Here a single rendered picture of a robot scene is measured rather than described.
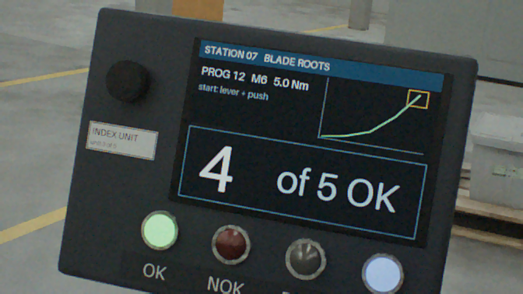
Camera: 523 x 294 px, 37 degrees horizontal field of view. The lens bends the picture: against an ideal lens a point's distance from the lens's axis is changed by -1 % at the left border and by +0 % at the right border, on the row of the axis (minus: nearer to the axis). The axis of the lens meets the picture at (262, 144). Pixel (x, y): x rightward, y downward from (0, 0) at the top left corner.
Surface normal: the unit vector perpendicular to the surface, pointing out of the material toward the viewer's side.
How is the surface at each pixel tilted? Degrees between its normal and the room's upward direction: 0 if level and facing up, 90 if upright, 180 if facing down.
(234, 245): 75
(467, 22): 90
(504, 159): 95
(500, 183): 95
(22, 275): 0
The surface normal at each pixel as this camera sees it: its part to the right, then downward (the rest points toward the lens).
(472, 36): -0.47, 0.19
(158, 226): -0.19, -0.10
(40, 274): 0.10, -0.96
